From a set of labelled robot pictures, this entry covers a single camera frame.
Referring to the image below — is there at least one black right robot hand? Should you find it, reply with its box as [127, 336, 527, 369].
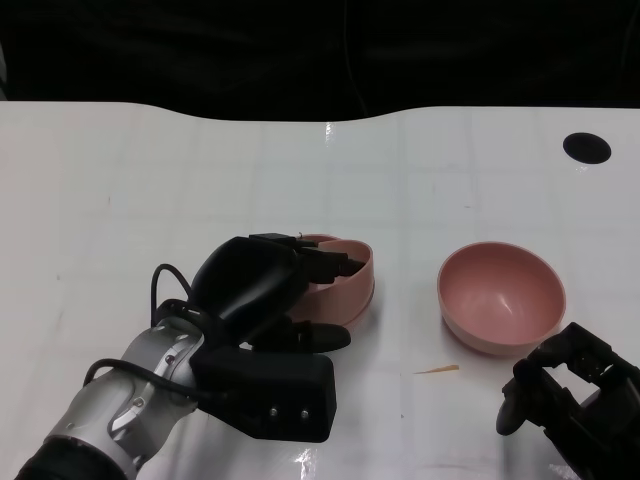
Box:
[495, 322, 640, 480]

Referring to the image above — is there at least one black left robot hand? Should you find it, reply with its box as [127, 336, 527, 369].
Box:
[189, 232, 367, 354]

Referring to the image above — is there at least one pink plastic bowl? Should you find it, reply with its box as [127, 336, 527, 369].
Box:
[437, 241, 568, 357]
[319, 287, 377, 330]
[288, 233, 376, 321]

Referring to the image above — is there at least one black backdrop cloth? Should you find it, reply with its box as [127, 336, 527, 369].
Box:
[0, 0, 640, 124]

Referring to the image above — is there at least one black round table grommet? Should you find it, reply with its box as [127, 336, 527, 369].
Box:
[562, 132, 613, 164]

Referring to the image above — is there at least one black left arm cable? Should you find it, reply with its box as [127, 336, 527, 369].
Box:
[82, 357, 226, 402]
[149, 263, 221, 331]

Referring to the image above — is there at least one black left wrist camera housing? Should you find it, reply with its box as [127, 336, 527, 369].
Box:
[192, 349, 336, 444]

